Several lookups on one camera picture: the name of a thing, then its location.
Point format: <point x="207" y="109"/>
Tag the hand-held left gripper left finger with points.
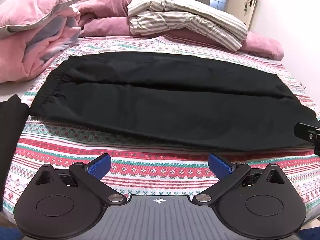
<point x="100" y="166"/>

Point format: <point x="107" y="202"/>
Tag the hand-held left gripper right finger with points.
<point x="220" y="166"/>

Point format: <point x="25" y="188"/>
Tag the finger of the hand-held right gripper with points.
<point x="303" y="131"/>

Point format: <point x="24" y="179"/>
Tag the black pants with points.
<point x="162" y="97"/>

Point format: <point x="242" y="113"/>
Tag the patterned bedsheet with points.
<point x="155" y="167"/>

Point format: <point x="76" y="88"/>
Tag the dark cloth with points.
<point x="12" y="142"/>

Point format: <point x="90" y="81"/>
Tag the mauve pillow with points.
<point x="262" y="45"/>

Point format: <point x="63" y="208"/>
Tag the white door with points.
<point x="246" y="0"/>

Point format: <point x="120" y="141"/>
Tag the striped beige duvet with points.
<point x="180" y="17"/>

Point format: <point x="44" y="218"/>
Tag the pink grey blanket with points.
<point x="32" y="27"/>

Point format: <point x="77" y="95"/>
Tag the mauve comforter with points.
<point x="105" y="10"/>

